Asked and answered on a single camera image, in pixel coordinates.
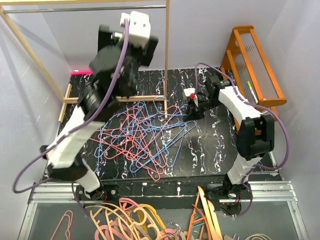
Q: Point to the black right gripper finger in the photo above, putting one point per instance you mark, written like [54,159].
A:
[199,114]
[190,115]

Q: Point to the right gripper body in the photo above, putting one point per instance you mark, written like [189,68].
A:
[204,103]

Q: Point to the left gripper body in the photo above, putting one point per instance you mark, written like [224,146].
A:
[143,52]

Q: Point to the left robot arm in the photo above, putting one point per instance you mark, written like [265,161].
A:
[115,75]

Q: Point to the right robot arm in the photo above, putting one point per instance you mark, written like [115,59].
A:
[255,137]

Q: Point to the wooden hangers pile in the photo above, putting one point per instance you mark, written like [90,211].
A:
[204,217]

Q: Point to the pile of plastic hangers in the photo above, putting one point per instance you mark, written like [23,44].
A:
[130,220]

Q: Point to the metal hanging rod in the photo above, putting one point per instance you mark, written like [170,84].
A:
[83,9]

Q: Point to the green white pen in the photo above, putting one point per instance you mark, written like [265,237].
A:
[252,92]

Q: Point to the orange wooden shelf rack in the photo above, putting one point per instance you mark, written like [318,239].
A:
[246,60]

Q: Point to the pink plastic marker strip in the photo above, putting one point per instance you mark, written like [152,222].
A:
[85,72]

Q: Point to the tangled blue wire hangers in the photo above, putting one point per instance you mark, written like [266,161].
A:
[174,149]

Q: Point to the tangled pink wire hangers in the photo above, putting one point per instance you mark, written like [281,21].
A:
[139,139]

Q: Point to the wooden clothes rack frame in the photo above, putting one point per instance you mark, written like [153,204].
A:
[65,98]

